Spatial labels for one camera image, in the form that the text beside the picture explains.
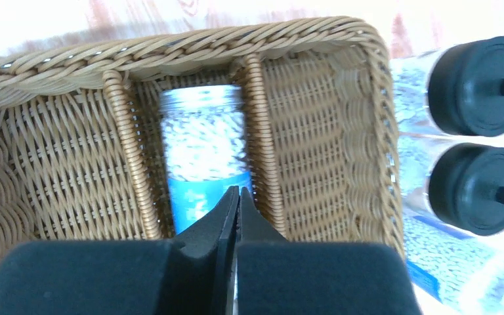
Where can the silver-lid pepper jar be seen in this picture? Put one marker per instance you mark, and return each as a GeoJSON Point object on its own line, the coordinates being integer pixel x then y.
{"type": "Point", "coordinates": [205, 148]}
{"type": "Point", "coordinates": [455, 268]}

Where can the woven wicker divided basket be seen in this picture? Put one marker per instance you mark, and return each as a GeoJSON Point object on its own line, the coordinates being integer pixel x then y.
{"type": "Point", "coordinates": [81, 155]}

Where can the left black-lid spice jar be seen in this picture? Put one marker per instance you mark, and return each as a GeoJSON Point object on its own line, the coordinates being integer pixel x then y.
{"type": "Point", "coordinates": [455, 91]}

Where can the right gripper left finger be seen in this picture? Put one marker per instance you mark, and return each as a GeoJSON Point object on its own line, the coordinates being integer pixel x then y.
{"type": "Point", "coordinates": [192, 273]}

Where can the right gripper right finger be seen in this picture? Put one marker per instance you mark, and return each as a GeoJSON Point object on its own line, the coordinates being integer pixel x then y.
{"type": "Point", "coordinates": [277, 276]}

